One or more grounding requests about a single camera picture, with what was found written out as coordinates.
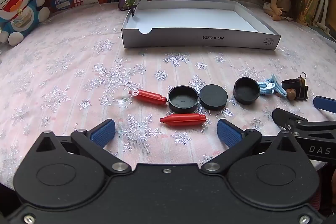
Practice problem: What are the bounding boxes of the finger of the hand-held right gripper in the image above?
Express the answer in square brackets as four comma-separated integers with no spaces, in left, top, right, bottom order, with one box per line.
[272,108,336,134]
[313,96,336,110]

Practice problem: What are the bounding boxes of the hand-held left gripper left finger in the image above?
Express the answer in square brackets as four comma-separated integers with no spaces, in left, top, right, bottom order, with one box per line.
[35,119,132,175]

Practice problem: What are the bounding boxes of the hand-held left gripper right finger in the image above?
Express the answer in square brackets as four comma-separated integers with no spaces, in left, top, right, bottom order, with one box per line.
[201,119,298,174]

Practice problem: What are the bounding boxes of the light blue hair clip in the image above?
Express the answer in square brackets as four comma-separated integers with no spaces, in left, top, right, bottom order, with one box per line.
[273,84,288,97]
[257,74,279,96]

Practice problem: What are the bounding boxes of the black round cap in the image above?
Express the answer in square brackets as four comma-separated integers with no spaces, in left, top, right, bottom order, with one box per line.
[281,78,302,89]
[233,77,260,105]
[167,85,200,113]

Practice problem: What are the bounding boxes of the black round lid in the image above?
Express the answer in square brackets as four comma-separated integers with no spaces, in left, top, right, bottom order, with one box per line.
[199,84,228,110]

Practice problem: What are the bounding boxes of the clear round plastic lid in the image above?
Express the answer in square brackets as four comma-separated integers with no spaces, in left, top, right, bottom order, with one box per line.
[106,84,139,109]

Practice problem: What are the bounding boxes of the white cardboard box tray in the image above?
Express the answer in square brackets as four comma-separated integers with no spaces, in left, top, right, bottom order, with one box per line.
[121,0,281,51]

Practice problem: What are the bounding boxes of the pink snowflake tablecloth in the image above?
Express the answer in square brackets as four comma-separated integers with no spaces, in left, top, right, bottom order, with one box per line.
[0,0,336,188]

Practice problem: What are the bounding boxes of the blue cat plush toy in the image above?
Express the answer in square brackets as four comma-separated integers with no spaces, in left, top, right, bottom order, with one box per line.
[0,0,50,46]

